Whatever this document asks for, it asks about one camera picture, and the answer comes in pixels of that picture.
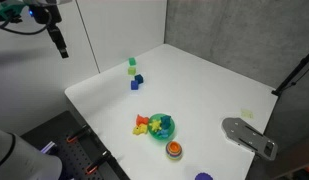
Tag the black vertical pole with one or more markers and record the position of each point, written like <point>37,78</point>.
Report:
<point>294,73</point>

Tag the bright blue foam cube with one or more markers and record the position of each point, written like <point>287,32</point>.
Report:
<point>134,85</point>

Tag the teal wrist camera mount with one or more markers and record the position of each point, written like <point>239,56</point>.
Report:
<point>8,10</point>

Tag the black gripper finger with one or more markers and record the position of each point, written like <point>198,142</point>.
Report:
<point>59,41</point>

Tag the teal green rubber toy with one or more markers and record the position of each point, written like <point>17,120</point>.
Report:
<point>166,121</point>

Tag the light blue rubber toy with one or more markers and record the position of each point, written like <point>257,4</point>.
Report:
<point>163,134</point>

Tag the orange rubber toy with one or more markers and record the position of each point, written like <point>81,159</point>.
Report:
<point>142,119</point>

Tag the black perforated base board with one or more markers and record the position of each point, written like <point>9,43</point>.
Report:
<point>74,156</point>

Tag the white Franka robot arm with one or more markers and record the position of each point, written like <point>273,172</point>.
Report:
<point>17,161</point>

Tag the dark blue foam cube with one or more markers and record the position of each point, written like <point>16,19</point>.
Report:
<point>139,78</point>

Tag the yellow rubber duck toy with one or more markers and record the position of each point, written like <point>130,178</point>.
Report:
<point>140,130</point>

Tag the grey metal mounting plate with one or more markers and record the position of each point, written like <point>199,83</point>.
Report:
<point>249,138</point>

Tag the purple spiky ball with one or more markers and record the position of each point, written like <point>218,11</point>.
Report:
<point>204,176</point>

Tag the green foam cube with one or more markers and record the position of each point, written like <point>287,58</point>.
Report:
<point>132,61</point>

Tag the yellow star toy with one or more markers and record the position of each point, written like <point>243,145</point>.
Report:
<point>155,125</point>

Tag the orange round cup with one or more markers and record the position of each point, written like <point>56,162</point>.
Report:
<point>174,150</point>

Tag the yellow-green foam cube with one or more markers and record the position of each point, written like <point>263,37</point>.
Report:
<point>131,70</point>

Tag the green translucent bowl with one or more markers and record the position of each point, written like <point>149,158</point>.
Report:
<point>170,132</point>

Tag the black clamp with orange tip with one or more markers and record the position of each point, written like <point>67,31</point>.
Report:
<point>77,134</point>
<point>98,162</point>

